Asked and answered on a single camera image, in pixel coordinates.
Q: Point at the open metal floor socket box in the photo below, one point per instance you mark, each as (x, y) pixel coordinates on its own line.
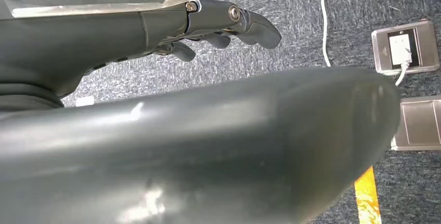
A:
(427, 43)

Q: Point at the ribbed grey left arm sleeve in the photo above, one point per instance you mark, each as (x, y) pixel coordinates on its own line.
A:
(24, 98)

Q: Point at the small white floor label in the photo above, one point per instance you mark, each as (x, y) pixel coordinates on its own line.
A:
(84, 101)

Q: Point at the yellow floor tape strip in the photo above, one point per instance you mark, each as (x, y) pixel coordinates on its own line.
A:
(368, 198)

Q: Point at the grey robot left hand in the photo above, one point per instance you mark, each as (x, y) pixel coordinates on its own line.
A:
(206, 153)

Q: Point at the white power plug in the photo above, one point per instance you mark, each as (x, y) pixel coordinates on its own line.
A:
(399, 48)

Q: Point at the closed metal floor socket box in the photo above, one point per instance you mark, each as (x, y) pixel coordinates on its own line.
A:
(420, 122)

